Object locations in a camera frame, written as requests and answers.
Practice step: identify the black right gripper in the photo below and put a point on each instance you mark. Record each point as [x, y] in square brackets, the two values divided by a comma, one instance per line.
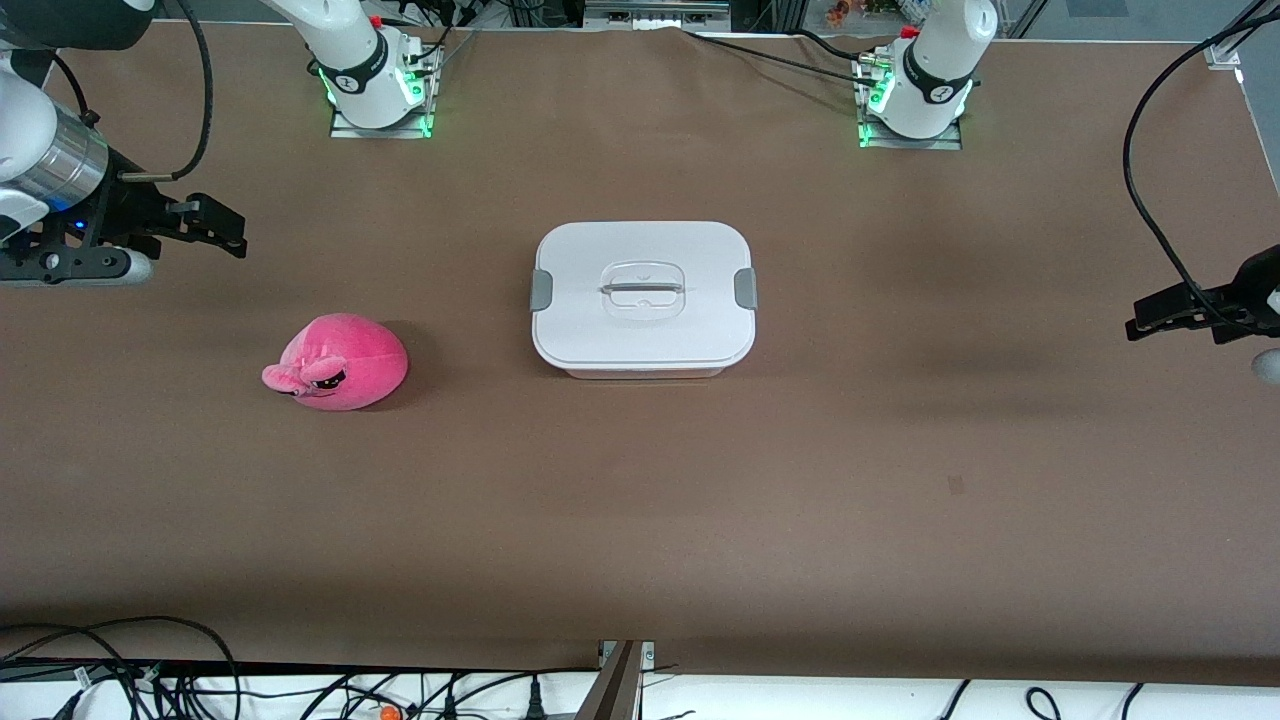
[122, 206]

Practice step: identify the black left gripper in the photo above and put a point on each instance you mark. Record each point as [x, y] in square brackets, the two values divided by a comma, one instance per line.
[1252, 286]

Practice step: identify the pink plush toy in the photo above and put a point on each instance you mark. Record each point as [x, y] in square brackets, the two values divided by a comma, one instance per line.
[345, 360]

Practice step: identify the white box lid grey clips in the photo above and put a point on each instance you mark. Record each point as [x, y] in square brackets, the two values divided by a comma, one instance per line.
[690, 335]

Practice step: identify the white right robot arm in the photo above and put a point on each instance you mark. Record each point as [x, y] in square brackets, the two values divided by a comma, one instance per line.
[355, 60]

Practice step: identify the translucent pink plastic box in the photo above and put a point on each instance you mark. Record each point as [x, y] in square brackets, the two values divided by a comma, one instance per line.
[645, 373]

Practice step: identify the black edge strip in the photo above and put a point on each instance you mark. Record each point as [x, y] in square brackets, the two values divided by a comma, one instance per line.
[300, 666]

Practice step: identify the colourful small toys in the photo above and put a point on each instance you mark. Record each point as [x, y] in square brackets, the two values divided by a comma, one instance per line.
[840, 12]

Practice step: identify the grey metal rack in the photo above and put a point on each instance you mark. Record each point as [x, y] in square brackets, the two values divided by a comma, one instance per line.
[655, 12]

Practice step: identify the brown table cover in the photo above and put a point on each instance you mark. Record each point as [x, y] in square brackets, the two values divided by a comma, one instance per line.
[640, 520]

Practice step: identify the black power plug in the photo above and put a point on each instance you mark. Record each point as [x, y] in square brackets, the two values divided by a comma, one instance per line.
[535, 705]
[450, 708]

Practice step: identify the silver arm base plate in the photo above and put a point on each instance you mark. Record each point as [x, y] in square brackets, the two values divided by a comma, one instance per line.
[345, 130]
[945, 143]

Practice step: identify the silver aluminium frame corner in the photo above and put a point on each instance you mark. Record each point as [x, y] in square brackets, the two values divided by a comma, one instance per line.
[1222, 55]

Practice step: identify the aluminium profile with bracket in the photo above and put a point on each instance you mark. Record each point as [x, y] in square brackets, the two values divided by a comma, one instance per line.
[612, 690]

